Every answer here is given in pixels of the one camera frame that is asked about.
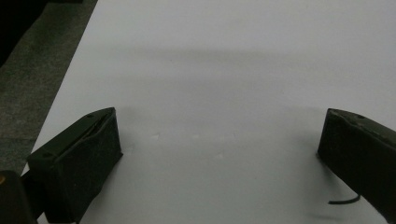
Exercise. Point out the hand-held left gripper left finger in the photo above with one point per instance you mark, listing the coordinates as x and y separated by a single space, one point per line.
74 161

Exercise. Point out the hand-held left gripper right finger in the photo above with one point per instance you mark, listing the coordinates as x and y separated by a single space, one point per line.
358 152

